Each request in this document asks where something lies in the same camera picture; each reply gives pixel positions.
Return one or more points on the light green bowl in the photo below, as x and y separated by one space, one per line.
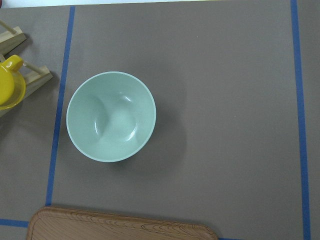
111 116

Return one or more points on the yellow cup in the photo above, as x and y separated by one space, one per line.
12 83

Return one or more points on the wooden cutting board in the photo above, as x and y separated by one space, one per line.
59 223

